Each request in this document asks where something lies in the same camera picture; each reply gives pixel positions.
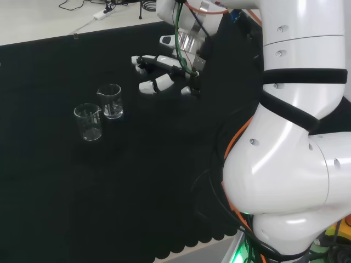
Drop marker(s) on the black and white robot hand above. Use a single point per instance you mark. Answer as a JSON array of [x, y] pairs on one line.
[[161, 82]]

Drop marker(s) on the clear glass beaker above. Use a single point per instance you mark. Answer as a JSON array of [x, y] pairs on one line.
[[113, 113], [91, 136]]

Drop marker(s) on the black tripod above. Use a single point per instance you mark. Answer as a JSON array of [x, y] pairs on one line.
[[140, 11]]

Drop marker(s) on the white power strip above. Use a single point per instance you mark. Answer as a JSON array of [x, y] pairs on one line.
[[100, 15]]

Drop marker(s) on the clear tape strip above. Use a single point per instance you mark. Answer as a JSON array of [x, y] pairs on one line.
[[75, 35]]

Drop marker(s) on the blue connector block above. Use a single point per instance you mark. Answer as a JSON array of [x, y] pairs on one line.
[[236, 16]]

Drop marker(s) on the black bench cloth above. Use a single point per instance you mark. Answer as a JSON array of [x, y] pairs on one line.
[[82, 191]]

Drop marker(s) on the yellow stop button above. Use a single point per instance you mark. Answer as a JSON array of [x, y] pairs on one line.
[[341, 233]]

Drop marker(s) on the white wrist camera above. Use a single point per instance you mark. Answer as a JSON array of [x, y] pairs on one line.
[[167, 41]]

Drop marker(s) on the grey metal base plate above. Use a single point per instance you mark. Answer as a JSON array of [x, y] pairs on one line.
[[233, 246]]

